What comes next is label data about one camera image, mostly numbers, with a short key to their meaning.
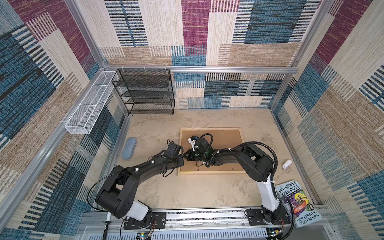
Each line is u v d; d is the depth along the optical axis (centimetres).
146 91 111
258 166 54
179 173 87
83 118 71
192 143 89
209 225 73
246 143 57
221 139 103
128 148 97
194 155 85
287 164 89
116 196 44
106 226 71
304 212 73
